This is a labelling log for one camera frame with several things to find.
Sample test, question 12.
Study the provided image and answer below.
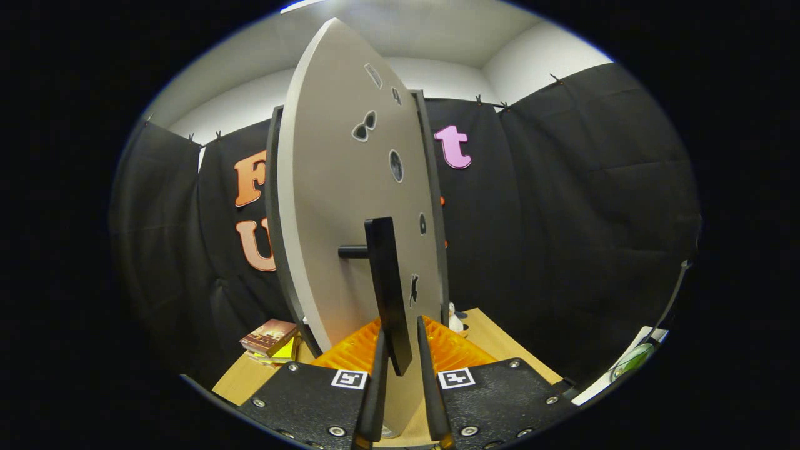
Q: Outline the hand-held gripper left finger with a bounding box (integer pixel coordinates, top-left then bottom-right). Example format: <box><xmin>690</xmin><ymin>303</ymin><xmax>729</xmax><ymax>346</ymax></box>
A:
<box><xmin>237</xmin><ymin>316</ymin><xmax>389</xmax><ymax>449</ymax></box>

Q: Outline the dark grey shoe cabinet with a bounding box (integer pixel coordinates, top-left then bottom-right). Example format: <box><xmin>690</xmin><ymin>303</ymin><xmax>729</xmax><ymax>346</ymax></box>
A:
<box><xmin>266</xmin><ymin>89</ymin><xmax>451</xmax><ymax>360</ymax></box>

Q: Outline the black cabinet door handle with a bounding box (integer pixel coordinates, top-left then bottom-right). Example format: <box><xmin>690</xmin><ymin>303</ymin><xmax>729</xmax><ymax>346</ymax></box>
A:
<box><xmin>338</xmin><ymin>217</ymin><xmax>414</xmax><ymax>377</ymax></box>

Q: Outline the beige shoe cabinet door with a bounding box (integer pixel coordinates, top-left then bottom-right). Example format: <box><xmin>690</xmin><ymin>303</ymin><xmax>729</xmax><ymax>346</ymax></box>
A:
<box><xmin>277</xmin><ymin>17</ymin><xmax>448</xmax><ymax>438</ymax></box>

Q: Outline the black backdrop cloth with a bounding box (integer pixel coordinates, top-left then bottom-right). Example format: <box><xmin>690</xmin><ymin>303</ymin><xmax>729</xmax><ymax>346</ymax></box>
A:
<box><xmin>109</xmin><ymin>62</ymin><xmax>701</xmax><ymax>388</ymax></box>

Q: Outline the white sheet with green print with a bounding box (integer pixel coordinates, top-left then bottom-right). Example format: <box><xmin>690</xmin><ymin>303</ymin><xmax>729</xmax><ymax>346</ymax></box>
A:
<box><xmin>572</xmin><ymin>325</ymin><xmax>669</xmax><ymax>404</ymax></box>

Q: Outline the brown cover book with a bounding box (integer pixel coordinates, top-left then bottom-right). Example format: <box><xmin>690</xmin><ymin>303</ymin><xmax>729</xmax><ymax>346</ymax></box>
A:
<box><xmin>239</xmin><ymin>319</ymin><xmax>299</xmax><ymax>358</ymax></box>

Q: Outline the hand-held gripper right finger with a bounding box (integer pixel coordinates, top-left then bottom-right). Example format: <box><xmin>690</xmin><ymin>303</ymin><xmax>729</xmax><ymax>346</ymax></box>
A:
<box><xmin>417</xmin><ymin>316</ymin><xmax>579</xmax><ymax>449</ymax></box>

